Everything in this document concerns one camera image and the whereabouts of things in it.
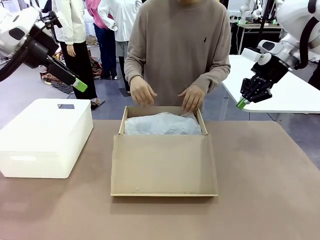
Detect brown cardboard shoe box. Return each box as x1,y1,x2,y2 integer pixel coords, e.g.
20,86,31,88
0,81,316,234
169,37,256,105
110,105,219,198

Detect person's left hand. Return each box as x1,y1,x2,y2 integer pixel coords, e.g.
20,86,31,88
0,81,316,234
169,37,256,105
177,84,207,112

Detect checkered wire basket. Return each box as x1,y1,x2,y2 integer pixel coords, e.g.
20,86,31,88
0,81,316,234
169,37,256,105
50,79,75,95

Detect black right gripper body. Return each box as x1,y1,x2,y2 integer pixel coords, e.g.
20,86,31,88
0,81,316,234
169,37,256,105
250,55,291,89

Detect white plastic storage box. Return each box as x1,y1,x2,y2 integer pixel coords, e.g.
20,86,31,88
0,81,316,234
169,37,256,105
0,98,94,180

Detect person in beige sweater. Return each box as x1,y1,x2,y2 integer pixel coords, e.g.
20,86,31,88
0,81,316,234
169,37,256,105
123,0,232,114

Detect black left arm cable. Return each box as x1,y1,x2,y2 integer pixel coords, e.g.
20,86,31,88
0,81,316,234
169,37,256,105
0,23,55,83

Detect colourful clothes pile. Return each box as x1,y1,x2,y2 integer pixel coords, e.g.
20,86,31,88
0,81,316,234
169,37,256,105
39,47,103,87

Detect mannequin pink top navy trousers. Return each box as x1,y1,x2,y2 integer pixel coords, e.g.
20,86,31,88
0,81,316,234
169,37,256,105
86,0,118,80

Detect small white background robot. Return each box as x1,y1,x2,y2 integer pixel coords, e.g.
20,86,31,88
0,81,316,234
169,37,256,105
238,0,253,25

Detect mannequin white shirt grey shorts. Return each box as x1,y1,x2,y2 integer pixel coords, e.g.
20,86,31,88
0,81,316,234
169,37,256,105
97,0,143,94

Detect person's right hand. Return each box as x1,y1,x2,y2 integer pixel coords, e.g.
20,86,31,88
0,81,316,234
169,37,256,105
129,75,158,108

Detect white side table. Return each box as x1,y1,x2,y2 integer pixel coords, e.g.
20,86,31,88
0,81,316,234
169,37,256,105
220,54,320,115

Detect bystander in black clothes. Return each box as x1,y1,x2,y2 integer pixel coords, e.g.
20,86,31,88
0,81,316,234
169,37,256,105
307,66,320,91

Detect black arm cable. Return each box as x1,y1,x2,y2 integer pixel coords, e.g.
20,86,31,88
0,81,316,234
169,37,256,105
294,17,320,71
0,23,55,83

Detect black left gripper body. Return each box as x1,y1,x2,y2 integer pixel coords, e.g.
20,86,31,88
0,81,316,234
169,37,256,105
22,24,60,70

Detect grey table with robots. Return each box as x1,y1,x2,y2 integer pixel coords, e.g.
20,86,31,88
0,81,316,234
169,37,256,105
230,21,285,55

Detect black tripod pole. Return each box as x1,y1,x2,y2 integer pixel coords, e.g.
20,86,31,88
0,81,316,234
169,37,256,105
254,0,276,51

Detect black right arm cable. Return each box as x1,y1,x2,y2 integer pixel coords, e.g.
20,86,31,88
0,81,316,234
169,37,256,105
294,17,320,71

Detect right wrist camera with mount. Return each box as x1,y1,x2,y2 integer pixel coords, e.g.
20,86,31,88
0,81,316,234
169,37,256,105
240,47,272,67

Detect mannequin cream jacket black trousers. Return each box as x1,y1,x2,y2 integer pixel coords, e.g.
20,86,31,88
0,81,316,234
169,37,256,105
51,0,106,111

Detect person's right forearm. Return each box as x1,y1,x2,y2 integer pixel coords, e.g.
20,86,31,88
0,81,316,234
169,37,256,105
123,52,151,85

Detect white tissue paper sheet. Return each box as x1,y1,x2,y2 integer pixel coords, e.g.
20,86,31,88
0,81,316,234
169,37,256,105
123,111,203,136

